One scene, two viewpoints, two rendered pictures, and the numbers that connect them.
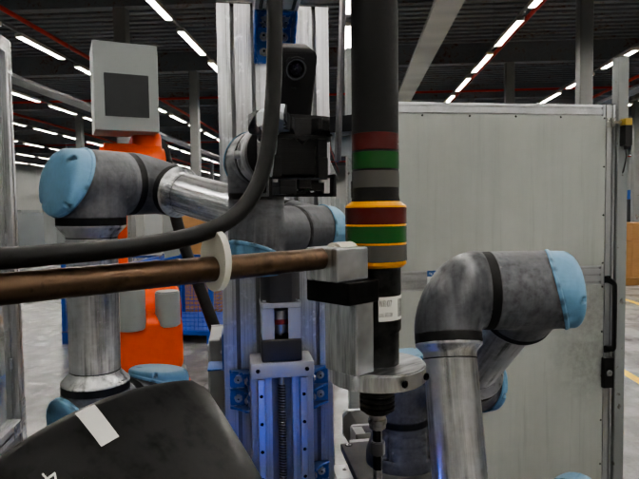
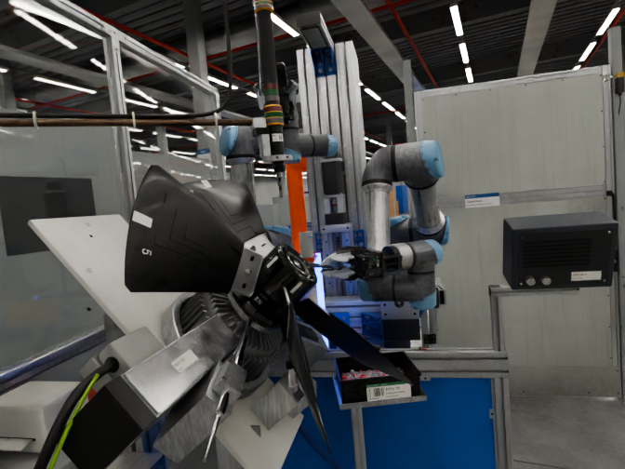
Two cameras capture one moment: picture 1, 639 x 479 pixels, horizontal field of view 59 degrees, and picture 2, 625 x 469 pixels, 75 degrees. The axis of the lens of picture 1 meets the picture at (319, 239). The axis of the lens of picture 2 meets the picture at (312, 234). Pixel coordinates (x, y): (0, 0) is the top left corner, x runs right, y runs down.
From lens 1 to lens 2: 0.69 m
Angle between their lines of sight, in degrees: 21
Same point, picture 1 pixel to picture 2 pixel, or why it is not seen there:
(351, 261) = (259, 122)
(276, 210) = (292, 133)
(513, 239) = (527, 170)
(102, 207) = (242, 149)
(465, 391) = (377, 205)
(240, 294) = (317, 194)
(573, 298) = (430, 159)
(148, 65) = not seen: hidden behind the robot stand
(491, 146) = (507, 108)
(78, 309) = not seen: hidden behind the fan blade
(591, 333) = not seen: hidden behind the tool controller
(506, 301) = (397, 164)
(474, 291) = (381, 161)
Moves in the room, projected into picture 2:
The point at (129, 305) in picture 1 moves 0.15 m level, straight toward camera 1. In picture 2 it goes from (306, 241) to (305, 243)
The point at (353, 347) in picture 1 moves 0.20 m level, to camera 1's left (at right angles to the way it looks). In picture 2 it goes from (262, 147) to (190, 158)
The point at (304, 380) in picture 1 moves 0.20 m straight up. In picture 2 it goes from (347, 234) to (342, 186)
